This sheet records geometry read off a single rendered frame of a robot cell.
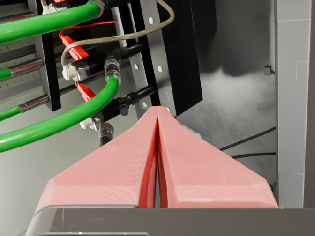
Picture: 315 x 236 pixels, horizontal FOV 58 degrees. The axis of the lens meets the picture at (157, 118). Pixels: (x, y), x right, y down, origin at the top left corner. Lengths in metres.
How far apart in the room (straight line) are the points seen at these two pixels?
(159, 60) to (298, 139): 0.25
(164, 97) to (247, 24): 0.20
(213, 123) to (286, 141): 0.26
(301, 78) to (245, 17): 0.19
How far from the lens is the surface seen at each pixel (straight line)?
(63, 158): 0.78
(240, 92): 0.60
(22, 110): 0.62
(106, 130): 0.39
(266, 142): 0.63
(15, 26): 0.24
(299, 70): 0.40
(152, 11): 0.47
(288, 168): 0.48
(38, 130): 0.25
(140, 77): 0.54
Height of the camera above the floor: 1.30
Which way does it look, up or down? 35 degrees down
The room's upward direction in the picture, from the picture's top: 121 degrees counter-clockwise
